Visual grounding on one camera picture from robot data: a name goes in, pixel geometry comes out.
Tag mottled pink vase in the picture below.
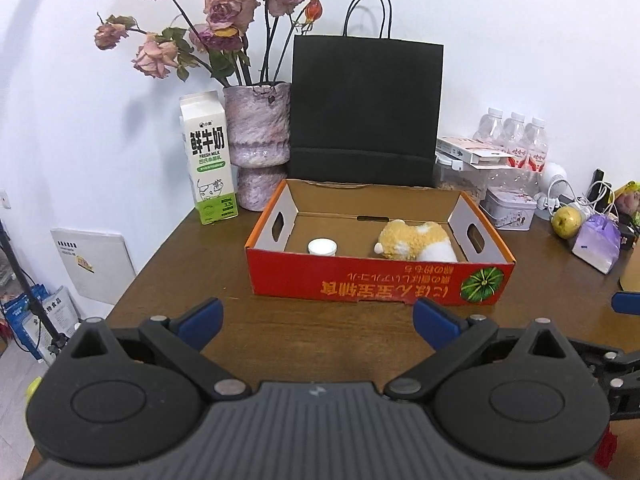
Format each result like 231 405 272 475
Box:
222 81 292 212

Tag bunch of dried roses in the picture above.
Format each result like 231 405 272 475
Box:
94 0 323 87

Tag colourful snack packet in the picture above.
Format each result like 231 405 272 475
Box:
612 181 640 226

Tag yellow plush toy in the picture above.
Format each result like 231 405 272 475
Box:
374 219 458 263

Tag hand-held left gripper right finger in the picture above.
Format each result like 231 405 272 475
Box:
383 297 569 402

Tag white green milk carton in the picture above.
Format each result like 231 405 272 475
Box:
179 91 239 226

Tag floral tin box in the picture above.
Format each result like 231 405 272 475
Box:
479 186 538 231

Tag clear plastic container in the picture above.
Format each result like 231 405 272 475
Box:
434 154 542 200

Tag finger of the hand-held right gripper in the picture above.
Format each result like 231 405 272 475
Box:
612 290 640 315
570 338 640 422

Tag small purple bag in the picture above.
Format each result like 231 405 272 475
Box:
571 214 622 274

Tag clear water bottle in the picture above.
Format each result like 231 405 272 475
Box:
472 108 506 147
501 112 527 168
520 117 551 172

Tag green yellow apple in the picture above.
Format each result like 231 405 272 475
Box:
552 206 584 237

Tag black paper bag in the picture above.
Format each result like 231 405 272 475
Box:
286 0 445 189

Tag black tripod stand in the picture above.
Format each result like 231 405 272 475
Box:
0 220 67 363

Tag blue packet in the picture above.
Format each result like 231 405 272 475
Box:
0 285 48 361

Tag white cable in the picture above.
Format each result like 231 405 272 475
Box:
532 180 621 221

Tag white grey packet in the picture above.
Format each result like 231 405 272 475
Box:
29 285 80 347

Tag white wall panel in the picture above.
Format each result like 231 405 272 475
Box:
50 227 137 306

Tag flat white pink box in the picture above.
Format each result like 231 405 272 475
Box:
436 136 508 168

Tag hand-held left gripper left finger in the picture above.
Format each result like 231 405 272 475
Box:
74 297 252 402

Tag white round device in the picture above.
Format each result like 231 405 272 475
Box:
542 162 571 196

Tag red cardboard box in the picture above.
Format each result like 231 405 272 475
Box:
244 178 517 307

